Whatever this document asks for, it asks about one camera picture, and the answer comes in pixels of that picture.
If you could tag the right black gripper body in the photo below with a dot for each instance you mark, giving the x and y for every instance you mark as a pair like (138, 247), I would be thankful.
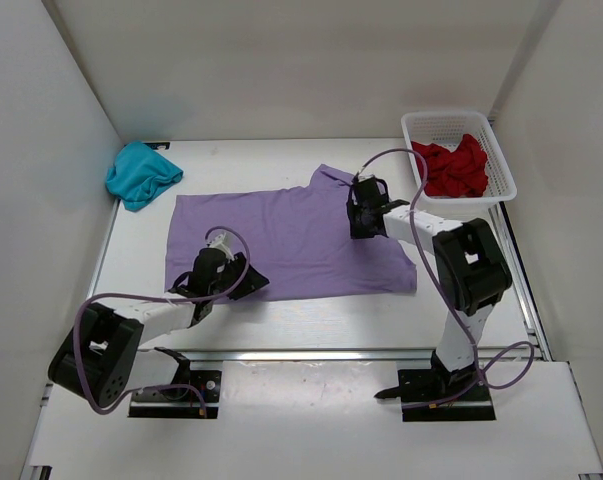
(361, 229)

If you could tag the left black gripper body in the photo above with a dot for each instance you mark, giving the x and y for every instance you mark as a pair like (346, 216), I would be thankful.
(232, 270)

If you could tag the lavender t-shirt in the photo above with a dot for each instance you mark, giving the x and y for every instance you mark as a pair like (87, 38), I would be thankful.
(298, 238)

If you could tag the teal t-shirt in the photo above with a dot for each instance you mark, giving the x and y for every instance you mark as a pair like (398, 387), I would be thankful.
(139, 175)

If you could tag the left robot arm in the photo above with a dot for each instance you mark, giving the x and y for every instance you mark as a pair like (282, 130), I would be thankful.
(100, 361)

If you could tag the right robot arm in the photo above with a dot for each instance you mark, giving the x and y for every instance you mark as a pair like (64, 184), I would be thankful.
(468, 270)

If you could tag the red garment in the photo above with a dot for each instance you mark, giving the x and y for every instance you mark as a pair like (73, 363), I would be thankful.
(455, 174)

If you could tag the white plastic basket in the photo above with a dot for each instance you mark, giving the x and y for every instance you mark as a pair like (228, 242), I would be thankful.
(446, 128)

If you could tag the black label sticker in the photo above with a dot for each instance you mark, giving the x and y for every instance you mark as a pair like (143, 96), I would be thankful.
(158, 145)

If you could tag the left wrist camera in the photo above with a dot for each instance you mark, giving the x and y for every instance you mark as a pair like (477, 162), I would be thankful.
(222, 242)

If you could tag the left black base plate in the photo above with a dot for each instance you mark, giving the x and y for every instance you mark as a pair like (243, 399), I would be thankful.
(181, 403)

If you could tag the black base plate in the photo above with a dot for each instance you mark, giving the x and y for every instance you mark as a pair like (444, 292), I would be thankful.
(421, 401)
(181, 403)

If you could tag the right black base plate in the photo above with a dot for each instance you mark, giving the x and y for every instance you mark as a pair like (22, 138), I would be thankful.
(421, 401)

